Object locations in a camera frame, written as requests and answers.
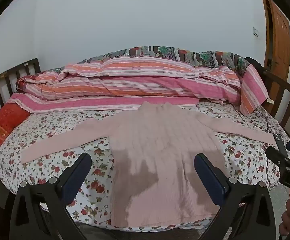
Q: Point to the wooden door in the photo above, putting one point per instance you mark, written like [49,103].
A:
[280,42]

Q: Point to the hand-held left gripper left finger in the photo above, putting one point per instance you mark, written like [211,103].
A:
[72,180]

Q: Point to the dark floral patterned blanket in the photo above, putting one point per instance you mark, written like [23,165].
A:
[185,53]

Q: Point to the white wall switch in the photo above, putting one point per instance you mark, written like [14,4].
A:
[255,31]

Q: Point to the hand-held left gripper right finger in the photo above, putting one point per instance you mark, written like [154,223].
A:
[210,177]

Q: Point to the pink knit sweater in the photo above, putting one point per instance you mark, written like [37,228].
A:
[160,142]

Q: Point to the pink striped quilt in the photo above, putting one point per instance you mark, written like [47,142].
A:
[135,85]

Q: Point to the dark wooden headboard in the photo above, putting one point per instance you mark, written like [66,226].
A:
[32,65]

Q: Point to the white floral bed sheet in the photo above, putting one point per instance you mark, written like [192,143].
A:
[59,130]

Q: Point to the red pillow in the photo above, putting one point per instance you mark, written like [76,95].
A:
[4,120]

